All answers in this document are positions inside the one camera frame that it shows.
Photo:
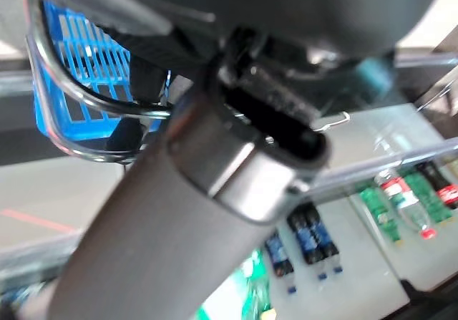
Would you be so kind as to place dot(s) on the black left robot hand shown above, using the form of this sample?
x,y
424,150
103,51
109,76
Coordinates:
x,y
161,227

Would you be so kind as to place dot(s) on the blue plastic shopping basket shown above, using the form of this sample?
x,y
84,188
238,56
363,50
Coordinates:
x,y
89,128

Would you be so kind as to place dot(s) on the green Sprite bottle yellow cap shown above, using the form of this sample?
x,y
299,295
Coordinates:
x,y
379,212
257,288
429,202

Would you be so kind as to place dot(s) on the Pepsi cola bottle blue cap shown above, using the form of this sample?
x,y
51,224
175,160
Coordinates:
x,y
279,255
304,237
323,237

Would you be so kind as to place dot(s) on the clear water bottle red cap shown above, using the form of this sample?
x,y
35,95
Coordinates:
x,y
404,202

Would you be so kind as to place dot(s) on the row of green Sprite bottles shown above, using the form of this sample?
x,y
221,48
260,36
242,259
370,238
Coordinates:
x,y
411,259

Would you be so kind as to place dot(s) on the Coca-Cola bottle red cap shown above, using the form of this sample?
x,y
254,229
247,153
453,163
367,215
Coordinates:
x,y
443,191

